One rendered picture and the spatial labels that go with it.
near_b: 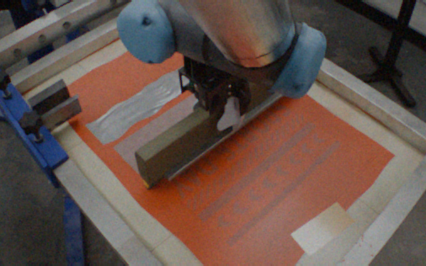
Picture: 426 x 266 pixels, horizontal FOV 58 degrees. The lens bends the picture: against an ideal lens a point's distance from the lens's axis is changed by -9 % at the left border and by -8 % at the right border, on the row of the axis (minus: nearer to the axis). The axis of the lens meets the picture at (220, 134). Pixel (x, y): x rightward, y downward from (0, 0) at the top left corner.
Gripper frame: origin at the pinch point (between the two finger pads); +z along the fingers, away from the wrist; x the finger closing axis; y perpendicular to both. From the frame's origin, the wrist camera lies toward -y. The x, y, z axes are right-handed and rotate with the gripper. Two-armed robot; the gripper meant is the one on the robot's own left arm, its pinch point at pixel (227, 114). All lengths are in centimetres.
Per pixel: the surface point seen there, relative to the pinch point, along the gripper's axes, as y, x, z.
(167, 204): 18.6, 4.4, 4.1
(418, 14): -196, -27, 85
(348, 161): -10.9, 20.7, 5.1
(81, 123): 19.7, -22.1, 4.1
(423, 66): -180, -8, 106
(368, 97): -24.6, 15.6, 1.9
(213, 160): 6.7, 3.0, 4.5
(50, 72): 17.3, -39.4, 2.8
